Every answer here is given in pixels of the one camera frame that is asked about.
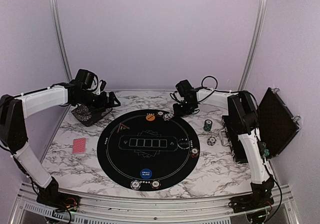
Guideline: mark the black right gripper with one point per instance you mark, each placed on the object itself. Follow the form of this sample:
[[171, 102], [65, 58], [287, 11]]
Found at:
[[178, 113]]

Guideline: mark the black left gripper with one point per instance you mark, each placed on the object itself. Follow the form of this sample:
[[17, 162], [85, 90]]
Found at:
[[103, 104]]

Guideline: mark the black dealer button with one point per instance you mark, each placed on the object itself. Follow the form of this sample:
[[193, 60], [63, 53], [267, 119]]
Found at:
[[184, 143]]

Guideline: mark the orange big blind button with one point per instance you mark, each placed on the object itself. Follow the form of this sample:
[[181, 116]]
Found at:
[[150, 117]]

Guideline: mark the red triangular all-in marker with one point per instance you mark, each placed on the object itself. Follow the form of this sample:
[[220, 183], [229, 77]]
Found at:
[[122, 127]]

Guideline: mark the blue small blind button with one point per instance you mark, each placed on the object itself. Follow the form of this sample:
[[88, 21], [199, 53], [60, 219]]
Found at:
[[146, 173]]

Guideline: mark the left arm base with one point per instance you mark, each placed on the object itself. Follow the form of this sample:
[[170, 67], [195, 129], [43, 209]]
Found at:
[[51, 196]]

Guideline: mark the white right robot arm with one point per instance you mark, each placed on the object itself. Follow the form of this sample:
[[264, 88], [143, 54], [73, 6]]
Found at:
[[262, 180]]

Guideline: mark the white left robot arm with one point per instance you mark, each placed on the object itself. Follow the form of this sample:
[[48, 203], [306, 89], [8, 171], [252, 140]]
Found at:
[[14, 111]]

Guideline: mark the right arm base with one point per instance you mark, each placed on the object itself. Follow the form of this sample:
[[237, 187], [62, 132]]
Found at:
[[250, 202]]

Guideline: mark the black floral patterned pouch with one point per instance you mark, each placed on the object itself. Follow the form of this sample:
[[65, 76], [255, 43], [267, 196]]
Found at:
[[89, 115]]

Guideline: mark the green poker chip stack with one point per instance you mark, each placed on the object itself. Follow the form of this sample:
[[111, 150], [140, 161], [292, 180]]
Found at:
[[207, 125]]

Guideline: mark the red playing card deck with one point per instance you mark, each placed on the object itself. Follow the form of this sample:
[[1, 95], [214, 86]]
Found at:
[[79, 146]]

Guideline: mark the round black poker mat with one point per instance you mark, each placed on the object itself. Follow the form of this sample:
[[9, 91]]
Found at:
[[147, 145]]

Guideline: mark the black poker chip case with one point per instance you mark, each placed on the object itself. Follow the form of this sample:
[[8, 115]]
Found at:
[[272, 121]]

